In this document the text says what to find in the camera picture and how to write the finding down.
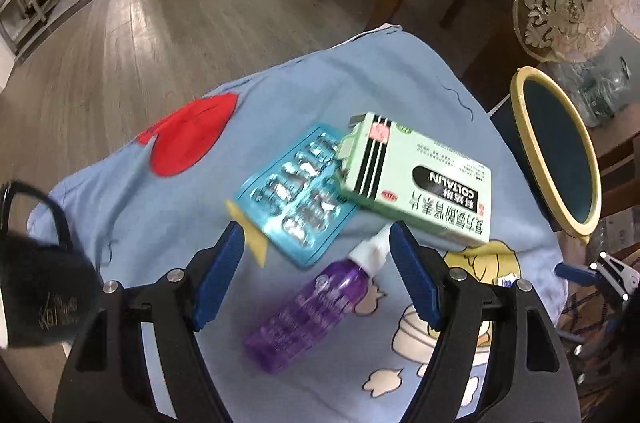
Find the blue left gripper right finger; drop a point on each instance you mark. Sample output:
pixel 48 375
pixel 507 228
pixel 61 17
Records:
pixel 422 271

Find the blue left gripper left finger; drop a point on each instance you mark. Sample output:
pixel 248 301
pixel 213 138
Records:
pixel 212 271

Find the yellow rimmed teal trash bin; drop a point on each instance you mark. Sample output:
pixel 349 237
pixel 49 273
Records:
pixel 549 140

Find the light blue cartoon blanket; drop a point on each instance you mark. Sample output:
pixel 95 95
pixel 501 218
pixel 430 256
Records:
pixel 259 151

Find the purple spray bottle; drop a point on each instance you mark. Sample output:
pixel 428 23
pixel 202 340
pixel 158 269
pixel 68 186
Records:
pixel 319 307

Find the teal blister pill pack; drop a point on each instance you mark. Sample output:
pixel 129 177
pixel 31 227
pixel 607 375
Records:
pixel 295 200

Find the green medicine box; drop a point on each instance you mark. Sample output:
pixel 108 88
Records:
pixel 417 180

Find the black mug white inside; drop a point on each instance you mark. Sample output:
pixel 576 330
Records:
pixel 47 289

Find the clear water jug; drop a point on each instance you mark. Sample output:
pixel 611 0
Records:
pixel 602 92

